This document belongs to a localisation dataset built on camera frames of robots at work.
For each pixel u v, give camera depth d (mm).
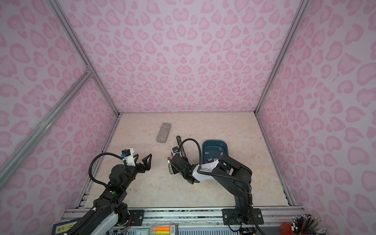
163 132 1046
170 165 886
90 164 563
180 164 699
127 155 691
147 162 747
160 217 750
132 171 705
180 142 1005
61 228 691
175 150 798
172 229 691
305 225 618
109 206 561
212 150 977
